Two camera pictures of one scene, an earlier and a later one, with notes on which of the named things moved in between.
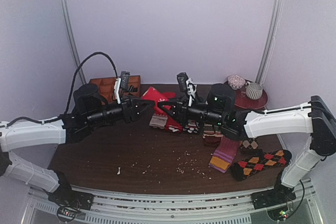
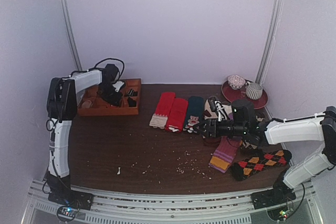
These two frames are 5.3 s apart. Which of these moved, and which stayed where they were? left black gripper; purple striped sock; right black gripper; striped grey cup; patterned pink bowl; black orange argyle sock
Moved: left black gripper; right black gripper
Stayed: black orange argyle sock; patterned pink bowl; purple striped sock; striped grey cup
